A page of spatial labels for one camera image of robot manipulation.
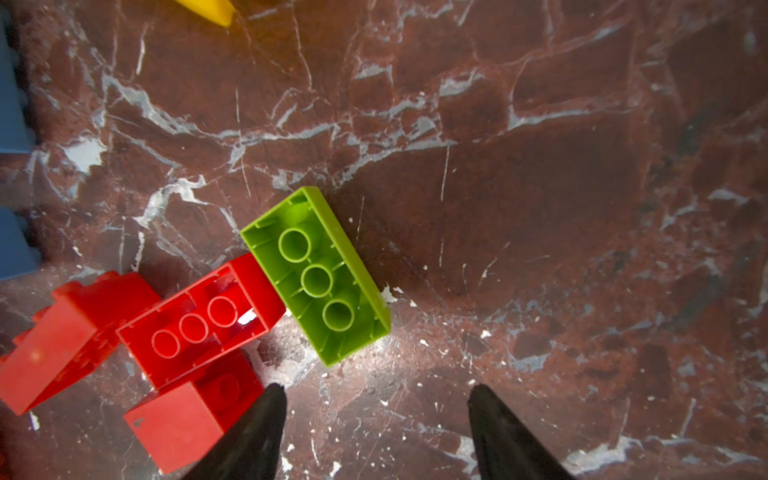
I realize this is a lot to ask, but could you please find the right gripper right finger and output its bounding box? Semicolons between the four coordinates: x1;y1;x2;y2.
468;384;574;480

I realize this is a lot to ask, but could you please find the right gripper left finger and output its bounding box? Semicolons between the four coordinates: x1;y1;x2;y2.
182;383;287;480

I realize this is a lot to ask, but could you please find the green lego brick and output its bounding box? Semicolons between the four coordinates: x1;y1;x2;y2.
240;186;391;366

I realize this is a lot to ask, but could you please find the blue lego brick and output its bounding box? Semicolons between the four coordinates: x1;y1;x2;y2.
0;207;42;280
1;20;37;154

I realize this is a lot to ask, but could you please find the red lego brick small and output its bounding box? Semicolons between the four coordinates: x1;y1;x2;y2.
124;350;264;473

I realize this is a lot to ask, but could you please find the red lego brick pair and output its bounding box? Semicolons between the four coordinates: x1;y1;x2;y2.
117;254;286;389

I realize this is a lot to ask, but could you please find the yellow bin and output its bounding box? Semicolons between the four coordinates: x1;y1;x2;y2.
175;0;235;28

